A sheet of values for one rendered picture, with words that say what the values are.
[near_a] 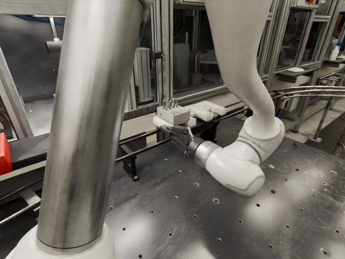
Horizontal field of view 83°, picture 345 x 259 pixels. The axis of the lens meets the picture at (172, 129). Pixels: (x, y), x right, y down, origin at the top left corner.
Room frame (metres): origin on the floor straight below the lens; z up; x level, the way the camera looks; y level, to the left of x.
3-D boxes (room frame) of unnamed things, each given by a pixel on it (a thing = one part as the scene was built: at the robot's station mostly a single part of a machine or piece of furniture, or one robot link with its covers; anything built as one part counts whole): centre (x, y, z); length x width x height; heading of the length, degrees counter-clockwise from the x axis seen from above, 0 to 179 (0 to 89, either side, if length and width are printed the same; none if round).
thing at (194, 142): (0.59, -0.07, 0.88); 0.09 x 0.07 x 0.08; 38
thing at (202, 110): (0.89, -0.09, 0.84); 0.36 x 0.14 x 0.10; 128
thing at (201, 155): (0.54, -0.12, 0.88); 0.09 x 0.06 x 0.09; 128
